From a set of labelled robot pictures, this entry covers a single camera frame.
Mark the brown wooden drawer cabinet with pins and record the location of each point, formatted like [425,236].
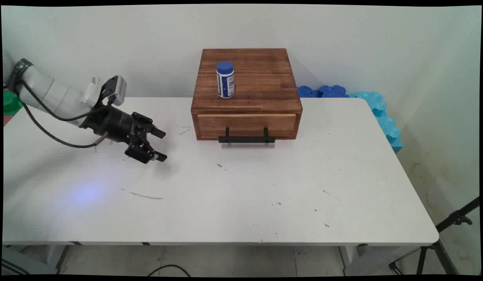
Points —
[245,78]

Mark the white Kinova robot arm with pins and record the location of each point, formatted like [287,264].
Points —
[50,91]

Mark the green block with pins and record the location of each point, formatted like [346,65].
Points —
[10,102]

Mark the white bottle with blue cap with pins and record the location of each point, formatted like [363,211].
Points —
[225,84]

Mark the black tripod stand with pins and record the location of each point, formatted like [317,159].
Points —
[452,220]

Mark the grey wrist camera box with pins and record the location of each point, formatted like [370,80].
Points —
[118,88]

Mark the light blue foam mat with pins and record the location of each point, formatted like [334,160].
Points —
[384,117]

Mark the red flat object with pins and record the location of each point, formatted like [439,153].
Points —
[8,119]

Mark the white table leg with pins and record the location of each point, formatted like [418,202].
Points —
[56,255]
[348,255]

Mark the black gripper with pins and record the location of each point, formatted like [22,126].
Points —
[112,123]

